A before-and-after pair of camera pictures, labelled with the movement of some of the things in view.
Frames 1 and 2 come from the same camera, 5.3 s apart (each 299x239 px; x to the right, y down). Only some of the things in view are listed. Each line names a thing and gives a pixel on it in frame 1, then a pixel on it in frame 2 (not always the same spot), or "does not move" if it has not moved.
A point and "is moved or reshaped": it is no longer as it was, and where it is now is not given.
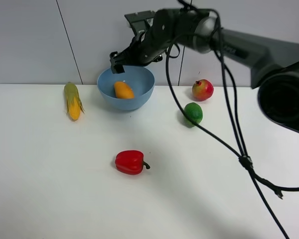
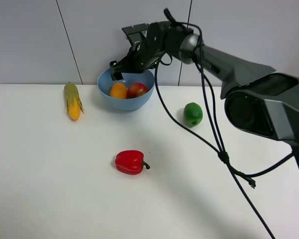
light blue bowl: (141, 80) does not move
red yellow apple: (202, 90) to (136, 89)
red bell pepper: (130, 162) does not move
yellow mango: (122, 90) is moved or reshaped
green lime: (194, 112) does not move
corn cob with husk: (73, 102) does not move
